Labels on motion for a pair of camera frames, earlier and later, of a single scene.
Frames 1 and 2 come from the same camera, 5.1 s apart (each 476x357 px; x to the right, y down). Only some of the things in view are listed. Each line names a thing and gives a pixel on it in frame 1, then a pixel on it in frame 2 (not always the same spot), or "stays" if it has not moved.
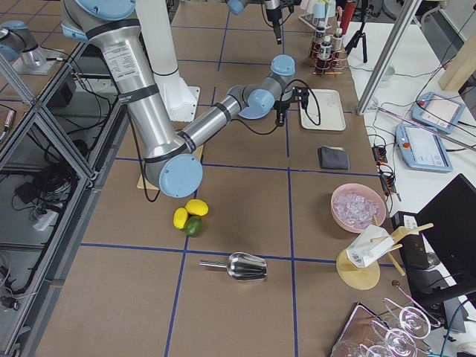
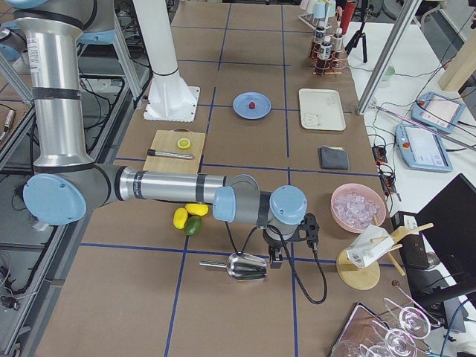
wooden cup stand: x=360 y=278 stays
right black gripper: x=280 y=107 -> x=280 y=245
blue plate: x=256 y=109 stays
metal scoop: x=241 y=266 stays
